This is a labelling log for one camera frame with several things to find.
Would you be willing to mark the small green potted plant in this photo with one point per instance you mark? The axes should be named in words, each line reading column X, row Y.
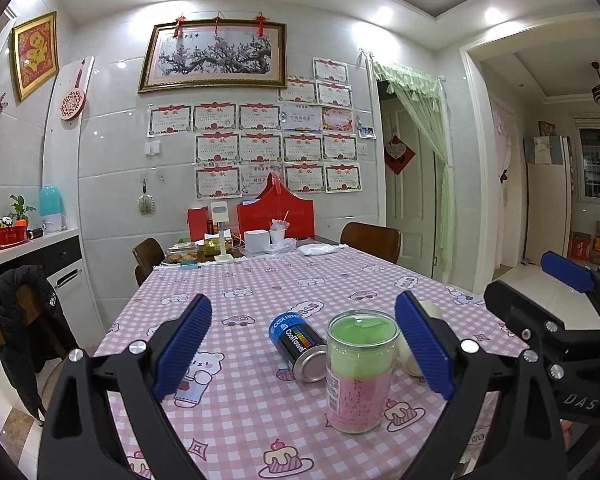
column 21, row 207

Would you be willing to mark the small white wall switch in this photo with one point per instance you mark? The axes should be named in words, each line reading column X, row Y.
column 152, row 148

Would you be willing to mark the pink checked tablecloth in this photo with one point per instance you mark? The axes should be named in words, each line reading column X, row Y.
column 260, row 285

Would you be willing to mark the white kitchen cabinet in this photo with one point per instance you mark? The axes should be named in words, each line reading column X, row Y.
column 65, row 260

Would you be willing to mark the recessed ceiling light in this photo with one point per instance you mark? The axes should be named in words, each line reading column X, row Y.
column 493, row 13
column 383, row 10

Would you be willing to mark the white square box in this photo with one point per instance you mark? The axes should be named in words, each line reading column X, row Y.
column 255, row 242

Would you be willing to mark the black metal can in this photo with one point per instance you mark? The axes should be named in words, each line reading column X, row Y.
column 292, row 342

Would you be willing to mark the brown wooden chair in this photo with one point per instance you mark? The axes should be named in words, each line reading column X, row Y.
column 372, row 240
column 147, row 255

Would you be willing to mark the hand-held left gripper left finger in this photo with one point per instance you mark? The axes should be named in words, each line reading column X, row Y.
column 180, row 347

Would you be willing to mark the clear food container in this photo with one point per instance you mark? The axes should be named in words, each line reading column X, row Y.
column 180, row 255

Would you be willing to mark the large red gift bag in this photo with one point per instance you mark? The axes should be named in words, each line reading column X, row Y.
column 280, row 210

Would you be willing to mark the white desk phone stand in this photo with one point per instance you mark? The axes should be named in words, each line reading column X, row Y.
column 221, row 215

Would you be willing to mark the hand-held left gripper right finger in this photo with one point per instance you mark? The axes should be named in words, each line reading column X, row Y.
column 425, row 347

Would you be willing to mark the red diamond door ornament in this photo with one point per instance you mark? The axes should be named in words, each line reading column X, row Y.
column 399, row 154

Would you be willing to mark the white plastic bag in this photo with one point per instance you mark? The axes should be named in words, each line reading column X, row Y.
column 320, row 249

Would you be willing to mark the green lace door curtain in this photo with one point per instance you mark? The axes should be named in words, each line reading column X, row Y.
column 420, row 105

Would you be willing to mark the round pink wooden paddle ornament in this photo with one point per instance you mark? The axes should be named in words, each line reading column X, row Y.
column 72, row 102

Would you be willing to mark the framed plum blossom painting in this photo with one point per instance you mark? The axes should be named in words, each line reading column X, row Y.
column 212, row 57

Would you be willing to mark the gold framed red picture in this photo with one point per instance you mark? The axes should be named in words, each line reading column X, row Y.
column 35, row 55

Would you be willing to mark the paper cup with straws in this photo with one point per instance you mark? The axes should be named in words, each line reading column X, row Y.
column 278, row 235

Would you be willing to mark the small red box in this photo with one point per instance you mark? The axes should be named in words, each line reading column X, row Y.
column 198, row 224

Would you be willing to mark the stacked cardboard boxes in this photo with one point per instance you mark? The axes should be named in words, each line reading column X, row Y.
column 595, row 247

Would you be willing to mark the small wall photo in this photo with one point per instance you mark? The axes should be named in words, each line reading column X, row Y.
column 366, row 131

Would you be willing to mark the white refrigerator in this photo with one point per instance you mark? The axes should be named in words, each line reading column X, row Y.
column 547, row 200

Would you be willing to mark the red bowl pot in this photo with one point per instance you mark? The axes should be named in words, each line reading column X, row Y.
column 5, row 237

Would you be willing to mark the red knot ornament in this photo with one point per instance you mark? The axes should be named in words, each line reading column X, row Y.
column 261, row 24
column 180, row 24
column 216, row 21

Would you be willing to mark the butterfly wall ornament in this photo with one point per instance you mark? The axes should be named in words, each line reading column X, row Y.
column 1, row 103

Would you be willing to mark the hanging wall hook ornament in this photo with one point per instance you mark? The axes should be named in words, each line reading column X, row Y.
column 145, row 204

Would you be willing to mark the blue white thermos jug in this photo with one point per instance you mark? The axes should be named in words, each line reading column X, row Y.
column 51, row 207

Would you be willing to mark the white panel door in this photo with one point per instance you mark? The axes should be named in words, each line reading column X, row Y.
column 410, row 200

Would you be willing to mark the pink curtain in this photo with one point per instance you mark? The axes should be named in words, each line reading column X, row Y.
column 502, row 150

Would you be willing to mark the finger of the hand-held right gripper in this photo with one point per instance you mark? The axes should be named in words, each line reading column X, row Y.
column 567, row 270
column 517, row 305

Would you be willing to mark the white cup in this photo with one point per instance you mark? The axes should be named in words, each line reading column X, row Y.
column 410, row 357

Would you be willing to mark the group of wall certificates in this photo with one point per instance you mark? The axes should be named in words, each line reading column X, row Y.
column 260, row 152

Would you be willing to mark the black jacket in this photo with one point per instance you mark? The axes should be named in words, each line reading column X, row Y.
column 25, row 320

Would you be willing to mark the clear cup green pink contents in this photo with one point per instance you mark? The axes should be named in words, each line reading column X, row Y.
column 360, row 380

